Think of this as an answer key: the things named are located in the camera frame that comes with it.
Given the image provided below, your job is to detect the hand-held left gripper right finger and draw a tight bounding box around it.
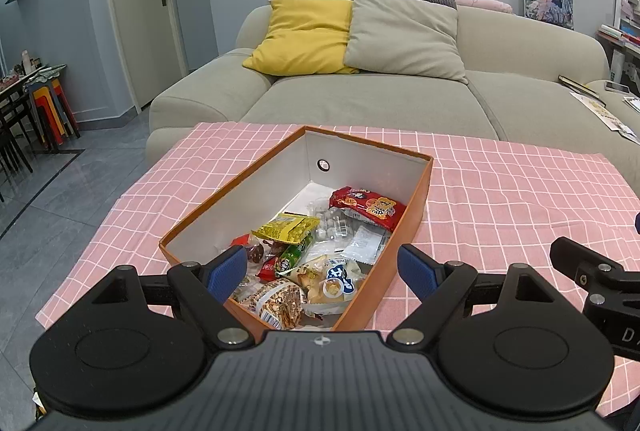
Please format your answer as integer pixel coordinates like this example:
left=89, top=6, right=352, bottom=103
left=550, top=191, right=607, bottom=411
left=386, top=244, right=563, bottom=347

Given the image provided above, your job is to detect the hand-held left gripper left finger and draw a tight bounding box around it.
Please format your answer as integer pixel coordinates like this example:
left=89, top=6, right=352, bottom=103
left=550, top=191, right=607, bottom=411
left=85, top=245, right=256, bottom=351

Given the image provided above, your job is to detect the clear bag of seeds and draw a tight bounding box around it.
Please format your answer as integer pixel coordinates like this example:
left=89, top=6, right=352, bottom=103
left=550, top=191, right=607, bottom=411
left=231, top=275, right=263, bottom=304

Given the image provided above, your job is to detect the clear pastry packet red label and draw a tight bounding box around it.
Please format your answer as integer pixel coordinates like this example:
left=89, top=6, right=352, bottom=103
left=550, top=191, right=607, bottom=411
left=231, top=233, right=268, bottom=264

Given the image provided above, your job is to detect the dark red chocolate bar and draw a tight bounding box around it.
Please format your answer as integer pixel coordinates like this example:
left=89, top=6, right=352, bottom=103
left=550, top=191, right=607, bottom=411
left=257, top=243, right=286, bottom=283

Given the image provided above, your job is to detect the orange cardboard box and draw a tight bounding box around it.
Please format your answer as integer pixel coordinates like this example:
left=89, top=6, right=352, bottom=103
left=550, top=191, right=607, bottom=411
left=159, top=125, right=435, bottom=344

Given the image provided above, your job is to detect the white long snack packet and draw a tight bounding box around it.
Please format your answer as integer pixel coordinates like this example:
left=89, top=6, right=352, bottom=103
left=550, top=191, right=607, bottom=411
left=340, top=221, right=391, bottom=264

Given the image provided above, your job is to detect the orange printed peanut packet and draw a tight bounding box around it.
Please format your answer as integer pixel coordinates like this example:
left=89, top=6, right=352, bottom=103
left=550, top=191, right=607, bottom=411
left=239, top=278, right=307, bottom=331

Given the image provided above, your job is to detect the green sausage stick packet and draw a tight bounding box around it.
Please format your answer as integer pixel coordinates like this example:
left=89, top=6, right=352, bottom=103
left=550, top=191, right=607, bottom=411
left=272, top=233, right=316, bottom=274

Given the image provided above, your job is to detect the yellow snack packet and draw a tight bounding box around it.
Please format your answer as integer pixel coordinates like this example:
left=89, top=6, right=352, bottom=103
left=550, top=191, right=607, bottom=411
left=251, top=212, right=321, bottom=246

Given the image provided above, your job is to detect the red biscuit packet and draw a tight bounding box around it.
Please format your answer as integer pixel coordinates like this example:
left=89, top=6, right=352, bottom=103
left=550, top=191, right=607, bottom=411
left=328, top=186, right=407, bottom=233

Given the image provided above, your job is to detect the yellow chips bag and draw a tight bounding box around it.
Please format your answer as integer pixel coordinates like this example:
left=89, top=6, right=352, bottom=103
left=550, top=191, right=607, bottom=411
left=290, top=253, right=363, bottom=317

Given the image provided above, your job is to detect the clear bag of white candies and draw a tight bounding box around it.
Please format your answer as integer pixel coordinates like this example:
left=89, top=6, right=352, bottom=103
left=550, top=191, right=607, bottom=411
left=307, top=201, right=358, bottom=244

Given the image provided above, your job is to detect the pink checked tablecloth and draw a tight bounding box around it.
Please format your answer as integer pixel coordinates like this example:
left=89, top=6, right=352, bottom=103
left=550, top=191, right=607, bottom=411
left=35, top=122, right=640, bottom=419

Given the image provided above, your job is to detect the open magazine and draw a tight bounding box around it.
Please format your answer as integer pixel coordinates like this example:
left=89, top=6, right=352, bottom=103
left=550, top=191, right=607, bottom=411
left=570, top=91, right=636, bottom=139

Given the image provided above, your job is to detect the dark book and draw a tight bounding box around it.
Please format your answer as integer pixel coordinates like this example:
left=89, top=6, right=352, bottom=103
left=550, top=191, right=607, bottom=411
left=558, top=75, right=599, bottom=96

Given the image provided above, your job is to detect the beige sofa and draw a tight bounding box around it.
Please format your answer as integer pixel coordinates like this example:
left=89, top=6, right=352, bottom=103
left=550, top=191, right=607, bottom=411
left=145, top=0, right=640, bottom=166

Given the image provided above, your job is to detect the stack of books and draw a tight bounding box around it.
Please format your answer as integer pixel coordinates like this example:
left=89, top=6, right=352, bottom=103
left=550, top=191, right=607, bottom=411
left=595, top=25, right=640, bottom=56

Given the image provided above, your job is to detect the white shelf rack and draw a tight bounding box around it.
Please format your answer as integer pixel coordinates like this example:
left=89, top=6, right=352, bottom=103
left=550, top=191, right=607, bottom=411
left=612, top=0, right=640, bottom=86

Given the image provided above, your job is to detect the stack of coloured stools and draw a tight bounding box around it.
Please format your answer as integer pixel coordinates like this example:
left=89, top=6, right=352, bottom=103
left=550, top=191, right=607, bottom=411
left=25, top=78, right=81, bottom=152

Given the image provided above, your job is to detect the beige cushion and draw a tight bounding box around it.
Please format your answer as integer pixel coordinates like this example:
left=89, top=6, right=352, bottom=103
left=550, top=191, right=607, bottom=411
left=343, top=0, right=469, bottom=85

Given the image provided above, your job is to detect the yellow cushion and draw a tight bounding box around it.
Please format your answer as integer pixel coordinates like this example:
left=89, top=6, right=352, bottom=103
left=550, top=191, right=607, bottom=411
left=242, top=0, right=360, bottom=76

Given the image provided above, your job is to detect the black chair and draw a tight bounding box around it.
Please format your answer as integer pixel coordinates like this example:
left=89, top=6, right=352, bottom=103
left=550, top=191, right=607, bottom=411
left=0, top=96, right=33, bottom=202

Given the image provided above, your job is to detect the pink blanket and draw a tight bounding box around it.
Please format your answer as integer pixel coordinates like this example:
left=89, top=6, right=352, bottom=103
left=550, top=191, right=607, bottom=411
left=452, top=0, right=515, bottom=15

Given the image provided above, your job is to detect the white door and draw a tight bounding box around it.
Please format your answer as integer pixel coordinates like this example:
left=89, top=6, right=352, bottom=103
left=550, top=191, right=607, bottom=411
left=102, top=0, right=188, bottom=109

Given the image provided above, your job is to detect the dining table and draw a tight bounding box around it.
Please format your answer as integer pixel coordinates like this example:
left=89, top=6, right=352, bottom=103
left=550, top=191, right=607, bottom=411
left=0, top=63, right=68, bottom=96

